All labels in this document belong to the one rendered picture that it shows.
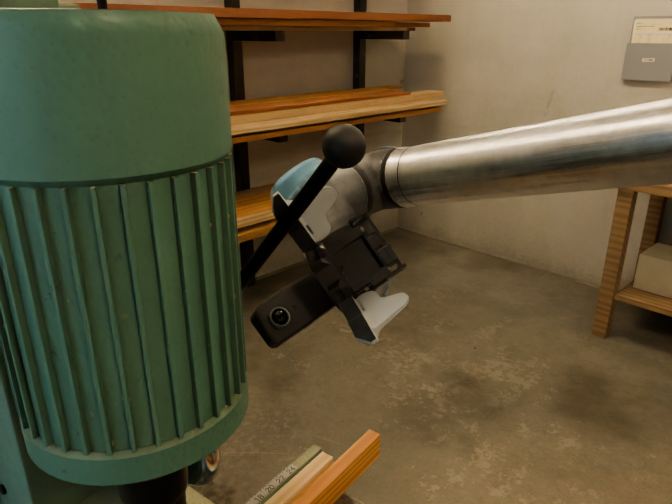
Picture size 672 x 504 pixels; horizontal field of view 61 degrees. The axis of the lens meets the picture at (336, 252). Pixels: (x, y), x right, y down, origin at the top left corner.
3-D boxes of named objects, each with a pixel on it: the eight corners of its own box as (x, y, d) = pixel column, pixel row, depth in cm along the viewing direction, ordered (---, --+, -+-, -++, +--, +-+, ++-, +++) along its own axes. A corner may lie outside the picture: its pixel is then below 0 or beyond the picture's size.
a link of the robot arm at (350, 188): (311, 177, 89) (353, 243, 87) (253, 198, 82) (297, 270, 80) (340, 143, 82) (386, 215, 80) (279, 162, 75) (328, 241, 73)
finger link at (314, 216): (308, 147, 51) (347, 211, 58) (253, 185, 51) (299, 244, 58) (321, 165, 49) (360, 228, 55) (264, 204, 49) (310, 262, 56)
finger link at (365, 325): (419, 307, 47) (382, 261, 55) (360, 347, 47) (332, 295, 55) (435, 332, 48) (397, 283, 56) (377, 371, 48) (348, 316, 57)
